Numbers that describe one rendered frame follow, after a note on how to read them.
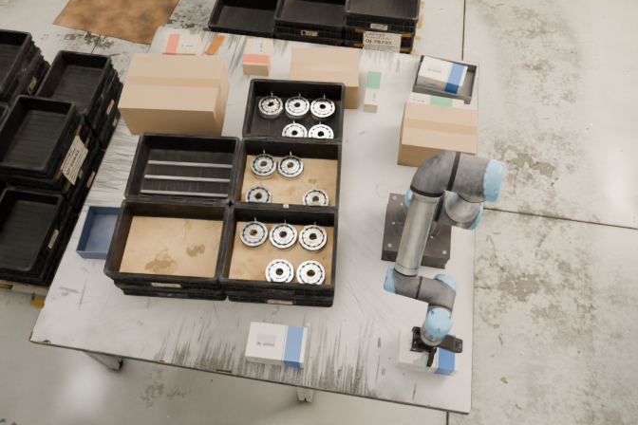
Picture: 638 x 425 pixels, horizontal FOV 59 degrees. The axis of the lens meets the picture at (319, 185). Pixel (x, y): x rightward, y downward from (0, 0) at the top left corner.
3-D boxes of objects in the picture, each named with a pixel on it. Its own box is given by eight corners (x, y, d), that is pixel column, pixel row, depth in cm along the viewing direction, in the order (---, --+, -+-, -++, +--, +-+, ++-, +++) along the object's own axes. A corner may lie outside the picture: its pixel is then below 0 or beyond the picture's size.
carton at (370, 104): (368, 71, 266) (369, 63, 261) (381, 73, 266) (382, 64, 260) (363, 111, 254) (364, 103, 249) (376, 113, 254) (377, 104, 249)
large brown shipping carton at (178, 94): (230, 85, 262) (223, 56, 245) (220, 138, 247) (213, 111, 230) (145, 83, 263) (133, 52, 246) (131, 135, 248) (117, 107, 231)
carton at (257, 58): (249, 49, 273) (247, 38, 267) (273, 51, 273) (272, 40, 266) (243, 74, 266) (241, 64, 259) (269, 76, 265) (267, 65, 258)
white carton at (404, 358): (454, 341, 201) (459, 335, 193) (452, 376, 195) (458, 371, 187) (398, 333, 202) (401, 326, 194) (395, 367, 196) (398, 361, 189)
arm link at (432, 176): (415, 148, 154) (380, 298, 172) (455, 157, 152) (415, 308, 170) (419, 138, 165) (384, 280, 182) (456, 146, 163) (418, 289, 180)
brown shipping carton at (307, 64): (356, 72, 266) (358, 48, 252) (356, 109, 255) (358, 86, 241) (293, 70, 267) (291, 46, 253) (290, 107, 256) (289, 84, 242)
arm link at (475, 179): (440, 194, 207) (458, 144, 155) (480, 203, 205) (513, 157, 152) (432, 225, 205) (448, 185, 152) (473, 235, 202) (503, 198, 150)
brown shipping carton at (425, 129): (468, 132, 249) (477, 109, 235) (467, 174, 238) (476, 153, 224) (401, 123, 251) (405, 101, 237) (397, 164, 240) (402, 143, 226)
